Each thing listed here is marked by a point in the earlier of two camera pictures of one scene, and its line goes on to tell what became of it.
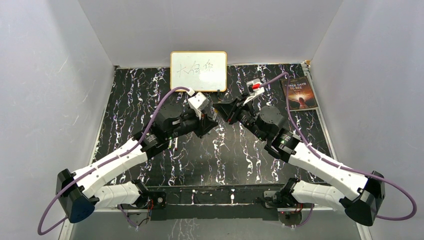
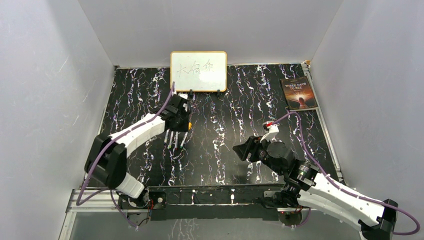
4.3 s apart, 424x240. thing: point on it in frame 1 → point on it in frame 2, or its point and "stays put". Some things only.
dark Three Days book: x=301 y=95 stays put
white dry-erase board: x=203 y=71 stays put
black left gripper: x=203 y=125 → x=184 y=127
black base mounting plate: x=212 y=201 stays put
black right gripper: x=231 y=110 → x=251 y=146
